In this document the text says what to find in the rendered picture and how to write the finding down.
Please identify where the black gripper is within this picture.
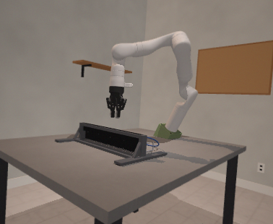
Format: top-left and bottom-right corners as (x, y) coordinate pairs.
(106, 86), (127, 119)

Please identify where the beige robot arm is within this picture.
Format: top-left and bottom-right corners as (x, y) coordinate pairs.
(110, 31), (198, 132)

